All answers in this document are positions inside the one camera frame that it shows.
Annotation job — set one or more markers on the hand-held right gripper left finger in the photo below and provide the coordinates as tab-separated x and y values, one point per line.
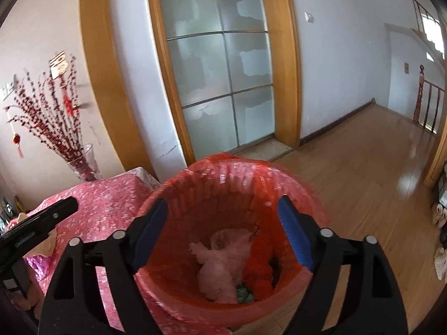
150	233

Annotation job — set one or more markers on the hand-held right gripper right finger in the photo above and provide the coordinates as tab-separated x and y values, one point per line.
295	233

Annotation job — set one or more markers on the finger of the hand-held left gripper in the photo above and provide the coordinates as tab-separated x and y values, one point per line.
52	213

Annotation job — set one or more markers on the purple plastic bag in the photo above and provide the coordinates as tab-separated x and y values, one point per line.
38	263

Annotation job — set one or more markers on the beige plastic bag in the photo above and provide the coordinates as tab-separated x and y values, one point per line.
47	246

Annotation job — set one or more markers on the orange plastic bag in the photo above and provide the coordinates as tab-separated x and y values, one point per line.
256	272

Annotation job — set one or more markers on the clear plastic bag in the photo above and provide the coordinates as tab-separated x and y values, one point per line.
216	272

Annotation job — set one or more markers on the green plastic bag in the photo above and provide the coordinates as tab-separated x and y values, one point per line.
244	291

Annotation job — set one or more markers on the red lined trash bin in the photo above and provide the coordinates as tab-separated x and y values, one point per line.
223	188

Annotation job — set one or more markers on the clear glass vase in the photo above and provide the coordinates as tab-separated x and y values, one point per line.
85	167

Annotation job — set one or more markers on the small red lantern ornament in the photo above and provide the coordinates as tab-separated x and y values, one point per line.
15	139

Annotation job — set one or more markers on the red berry branches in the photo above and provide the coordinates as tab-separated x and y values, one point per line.
52	122

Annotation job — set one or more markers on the white slipper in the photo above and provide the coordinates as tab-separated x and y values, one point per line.
438	213
440	263

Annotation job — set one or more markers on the red hanging tassel ornament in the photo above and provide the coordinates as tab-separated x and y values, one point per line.
59	66

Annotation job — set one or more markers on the frosted glass sliding door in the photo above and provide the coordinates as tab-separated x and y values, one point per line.
209	76

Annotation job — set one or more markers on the wooden stair railing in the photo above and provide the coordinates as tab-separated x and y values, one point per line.
420	90

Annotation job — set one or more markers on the white light switch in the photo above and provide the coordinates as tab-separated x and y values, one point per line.
6	90

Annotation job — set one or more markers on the wooden wall trim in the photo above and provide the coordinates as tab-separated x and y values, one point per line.
104	76

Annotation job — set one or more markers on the wooden door frame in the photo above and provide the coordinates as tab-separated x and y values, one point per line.
290	76

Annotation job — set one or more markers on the wooden doorway frame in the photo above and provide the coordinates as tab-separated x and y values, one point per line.
436	160

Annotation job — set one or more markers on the small white wall switch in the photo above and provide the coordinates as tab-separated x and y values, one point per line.
309	16

